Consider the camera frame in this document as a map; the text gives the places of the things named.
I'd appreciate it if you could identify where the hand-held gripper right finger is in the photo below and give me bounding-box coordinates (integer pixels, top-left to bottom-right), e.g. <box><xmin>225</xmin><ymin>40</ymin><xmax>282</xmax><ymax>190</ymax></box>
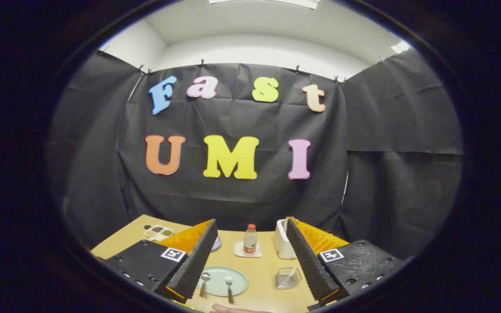
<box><xmin>285</xmin><ymin>217</ymin><xmax>407</xmax><ymax>311</ymax></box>

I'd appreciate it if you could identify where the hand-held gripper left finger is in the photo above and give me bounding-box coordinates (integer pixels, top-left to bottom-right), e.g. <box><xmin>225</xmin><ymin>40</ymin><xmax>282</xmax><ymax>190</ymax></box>
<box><xmin>95</xmin><ymin>219</ymin><xmax>219</xmax><ymax>304</ymax></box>

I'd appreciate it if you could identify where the wooden handled metal spoon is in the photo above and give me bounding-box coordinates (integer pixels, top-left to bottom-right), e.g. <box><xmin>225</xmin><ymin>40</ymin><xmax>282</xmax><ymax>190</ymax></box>
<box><xmin>199</xmin><ymin>272</ymin><xmax>212</xmax><ymax>298</ymax></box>

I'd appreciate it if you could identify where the pale green round plate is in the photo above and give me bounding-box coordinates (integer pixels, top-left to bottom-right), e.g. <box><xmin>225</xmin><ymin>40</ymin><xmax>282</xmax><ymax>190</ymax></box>
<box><xmin>196</xmin><ymin>266</ymin><xmax>248</xmax><ymax>297</ymax></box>

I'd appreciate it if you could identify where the white toaster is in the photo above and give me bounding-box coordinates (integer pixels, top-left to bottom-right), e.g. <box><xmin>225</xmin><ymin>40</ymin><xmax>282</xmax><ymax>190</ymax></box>
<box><xmin>274</xmin><ymin>219</ymin><xmax>298</xmax><ymax>260</ymax></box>

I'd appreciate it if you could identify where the white square coaster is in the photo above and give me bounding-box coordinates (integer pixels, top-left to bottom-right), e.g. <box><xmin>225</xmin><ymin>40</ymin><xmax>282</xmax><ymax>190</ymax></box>
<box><xmin>233</xmin><ymin>241</ymin><xmax>262</xmax><ymax>258</ymax></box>

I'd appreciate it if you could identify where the white divided sauce dish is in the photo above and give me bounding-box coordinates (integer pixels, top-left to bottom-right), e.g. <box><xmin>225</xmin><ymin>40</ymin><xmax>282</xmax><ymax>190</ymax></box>
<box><xmin>144</xmin><ymin>225</ymin><xmax>175</xmax><ymax>242</ymax></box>

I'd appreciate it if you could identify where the clear bottle red cap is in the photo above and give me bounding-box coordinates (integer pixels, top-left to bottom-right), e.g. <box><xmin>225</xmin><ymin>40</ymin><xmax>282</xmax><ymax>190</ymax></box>
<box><xmin>243</xmin><ymin>224</ymin><xmax>257</xmax><ymax>256</ymax></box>

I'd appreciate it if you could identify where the metal wire basket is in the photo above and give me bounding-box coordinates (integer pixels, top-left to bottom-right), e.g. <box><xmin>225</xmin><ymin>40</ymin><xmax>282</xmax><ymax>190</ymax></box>
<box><xmin>275</xmin><ymin>267</ymin><xmax>301</xmax><ymax>290</ymax></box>

